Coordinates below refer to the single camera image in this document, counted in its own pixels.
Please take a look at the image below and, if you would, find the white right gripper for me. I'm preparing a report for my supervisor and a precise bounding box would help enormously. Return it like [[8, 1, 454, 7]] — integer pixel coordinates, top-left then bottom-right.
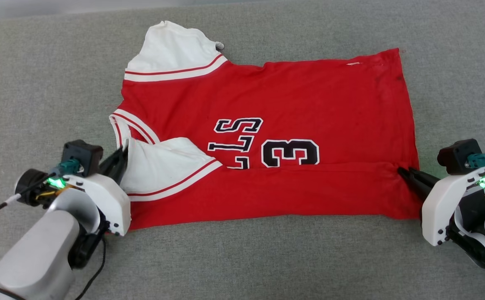
[[397, 167, 485, 246]]

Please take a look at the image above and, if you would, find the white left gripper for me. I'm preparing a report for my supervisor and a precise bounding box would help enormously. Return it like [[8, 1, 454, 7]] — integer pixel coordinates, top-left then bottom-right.
[[15, 147, 131, 237]]

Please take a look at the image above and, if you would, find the red basketball jersey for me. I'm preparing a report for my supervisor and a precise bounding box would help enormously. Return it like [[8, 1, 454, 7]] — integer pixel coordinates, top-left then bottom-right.
[[109, 21, 421, 230]]

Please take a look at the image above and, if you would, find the grey fabric sofa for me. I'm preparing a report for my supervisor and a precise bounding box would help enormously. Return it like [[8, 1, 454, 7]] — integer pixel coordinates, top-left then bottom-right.
[[0, 0, 485, 300]]

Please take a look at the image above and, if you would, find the teal left camera connector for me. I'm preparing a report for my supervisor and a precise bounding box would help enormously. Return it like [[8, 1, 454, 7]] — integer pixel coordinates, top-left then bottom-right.
[[50, 158, 80, 176]]

